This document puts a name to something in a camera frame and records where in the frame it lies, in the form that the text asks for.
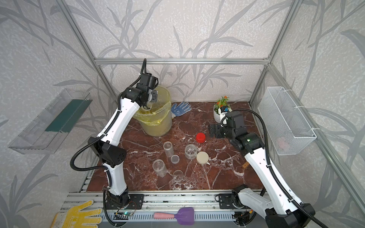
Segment yellow dotted work glove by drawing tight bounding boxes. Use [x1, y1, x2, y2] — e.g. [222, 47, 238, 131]
[51, 200, 103, 228]

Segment clear oatmeal jar small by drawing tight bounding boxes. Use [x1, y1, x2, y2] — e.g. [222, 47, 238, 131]
[163, 142, 174, 158]

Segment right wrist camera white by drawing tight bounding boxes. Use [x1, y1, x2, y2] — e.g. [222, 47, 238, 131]
[218, 105, 232, 126]

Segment red jar lid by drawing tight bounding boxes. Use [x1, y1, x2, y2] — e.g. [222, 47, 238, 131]
[196, 133, 206, 143]

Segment blue dotted work glove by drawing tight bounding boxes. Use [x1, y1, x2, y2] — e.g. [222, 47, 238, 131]
[171, 102, 192, 119]

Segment white wire wall basket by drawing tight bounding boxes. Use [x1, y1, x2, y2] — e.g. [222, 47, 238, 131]
[258, 86, 317, 155]

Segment green circuit board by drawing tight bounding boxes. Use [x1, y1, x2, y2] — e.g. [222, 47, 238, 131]
[115, 211, 135, 218]

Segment clear plastic wall shelf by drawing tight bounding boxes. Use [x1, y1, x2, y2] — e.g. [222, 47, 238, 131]
[8, 89, 92, 154]

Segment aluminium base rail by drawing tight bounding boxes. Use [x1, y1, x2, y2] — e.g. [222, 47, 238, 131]
[59, 190, 298, 213]

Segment white pot artificial flowers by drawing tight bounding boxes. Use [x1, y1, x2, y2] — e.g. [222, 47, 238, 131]
[213, 96, 232, 123]

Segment clear oatmeal jar tall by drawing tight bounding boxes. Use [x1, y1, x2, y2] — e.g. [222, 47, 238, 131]
[152, 159, 167, 178]

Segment purple scoop pink handle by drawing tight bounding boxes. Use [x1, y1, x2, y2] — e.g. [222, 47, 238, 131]
[154, 207, 194, 226]

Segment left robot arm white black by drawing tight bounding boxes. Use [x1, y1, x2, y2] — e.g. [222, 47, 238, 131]
[70, 59, 159, 208]

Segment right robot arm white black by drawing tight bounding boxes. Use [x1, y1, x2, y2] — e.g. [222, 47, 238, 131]
[209, 106, 326, 228]

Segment mesh trash bin yellow bag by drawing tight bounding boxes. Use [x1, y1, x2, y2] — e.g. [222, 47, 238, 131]
[133, 85, 172, 137]

